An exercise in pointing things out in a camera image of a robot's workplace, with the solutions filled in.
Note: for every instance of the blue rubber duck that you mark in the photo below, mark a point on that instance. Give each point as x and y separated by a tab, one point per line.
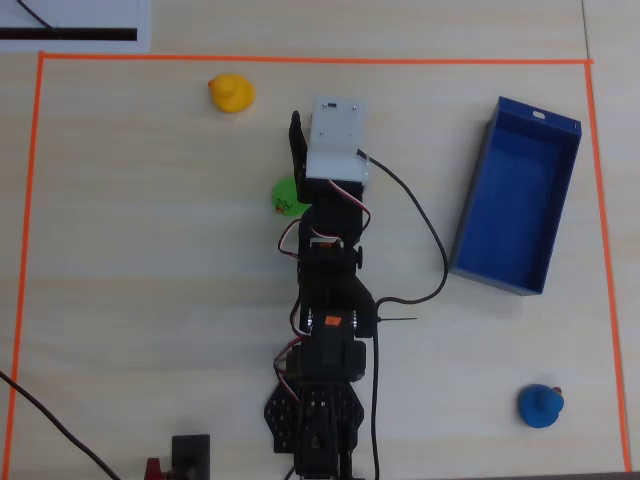
540	406

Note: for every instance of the yellow rubber duck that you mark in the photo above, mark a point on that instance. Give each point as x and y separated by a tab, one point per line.
231	94

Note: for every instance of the green rubber duck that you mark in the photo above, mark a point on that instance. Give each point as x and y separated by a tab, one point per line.
282	192

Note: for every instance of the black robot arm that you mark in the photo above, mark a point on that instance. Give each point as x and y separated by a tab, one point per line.
325	280

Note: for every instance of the blue plastic box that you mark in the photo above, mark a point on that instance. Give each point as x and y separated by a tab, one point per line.
520	200

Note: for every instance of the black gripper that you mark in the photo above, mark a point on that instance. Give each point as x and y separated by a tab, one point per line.
300	165

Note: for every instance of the orange tape outline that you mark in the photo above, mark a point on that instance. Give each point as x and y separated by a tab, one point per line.
300	59

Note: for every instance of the white paper with black bar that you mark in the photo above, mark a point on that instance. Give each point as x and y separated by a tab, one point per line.
100	12

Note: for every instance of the red clamp knob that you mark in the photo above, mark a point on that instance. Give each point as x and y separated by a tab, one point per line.
153	470

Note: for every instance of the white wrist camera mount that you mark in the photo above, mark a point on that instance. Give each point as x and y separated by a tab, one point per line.
335	135

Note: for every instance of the black camera stand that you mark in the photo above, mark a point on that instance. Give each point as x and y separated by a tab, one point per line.
190	455

